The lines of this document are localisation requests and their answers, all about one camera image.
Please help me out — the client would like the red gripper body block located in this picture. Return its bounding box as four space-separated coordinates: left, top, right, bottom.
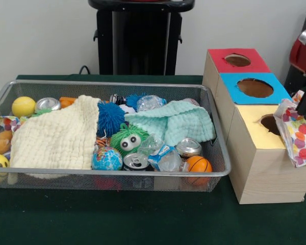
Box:
289 39 306 75

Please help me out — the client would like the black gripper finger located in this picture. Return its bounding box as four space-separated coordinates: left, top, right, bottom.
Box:
296 74 306 119

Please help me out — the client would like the colourful polka dot cloth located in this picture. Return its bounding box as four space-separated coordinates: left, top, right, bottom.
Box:
273 90 306 168

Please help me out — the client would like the mint green cloth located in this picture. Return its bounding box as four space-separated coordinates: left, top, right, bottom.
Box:
123 100 217 148

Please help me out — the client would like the cream yellow cloth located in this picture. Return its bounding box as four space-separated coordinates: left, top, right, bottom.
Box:
8 95 100 179

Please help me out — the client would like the wooden box with three holes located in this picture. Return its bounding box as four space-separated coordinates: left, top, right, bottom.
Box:
201 48 306 205

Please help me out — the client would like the clear mesh bin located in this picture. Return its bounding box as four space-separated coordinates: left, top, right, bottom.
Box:
0 79 233 193

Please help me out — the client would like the black stand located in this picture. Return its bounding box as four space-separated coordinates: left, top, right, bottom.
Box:
285 4 306 96

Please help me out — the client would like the small orange basketball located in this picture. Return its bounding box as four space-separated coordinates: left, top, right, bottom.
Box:
186 156 213 174

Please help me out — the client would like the silver can with closed top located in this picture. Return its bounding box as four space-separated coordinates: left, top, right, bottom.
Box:
175 138 203 158

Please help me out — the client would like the crushed clear plastic bottle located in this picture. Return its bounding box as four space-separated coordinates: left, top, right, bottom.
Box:
139 135 184 173
136 94 167 112

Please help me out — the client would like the blue spiky ball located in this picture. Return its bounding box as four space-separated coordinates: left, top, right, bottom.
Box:
97 101 126 136
125 93 143 109

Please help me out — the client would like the silver can with open top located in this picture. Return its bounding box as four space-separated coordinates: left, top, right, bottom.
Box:
123 152 151 172

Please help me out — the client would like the green fuzzy toy with eyes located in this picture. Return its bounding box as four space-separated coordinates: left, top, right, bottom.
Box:
110 122 150 157

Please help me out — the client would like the globe print ball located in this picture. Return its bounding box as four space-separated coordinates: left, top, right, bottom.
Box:
91 148 123 172

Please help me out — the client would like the plain yellow ball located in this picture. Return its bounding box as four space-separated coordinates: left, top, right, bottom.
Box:
11 96 37 118

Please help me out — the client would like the orange plush toy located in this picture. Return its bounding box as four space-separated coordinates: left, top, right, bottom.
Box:
0 130 14 155

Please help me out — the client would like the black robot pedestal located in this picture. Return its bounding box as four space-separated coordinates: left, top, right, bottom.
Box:
88 0 195 76

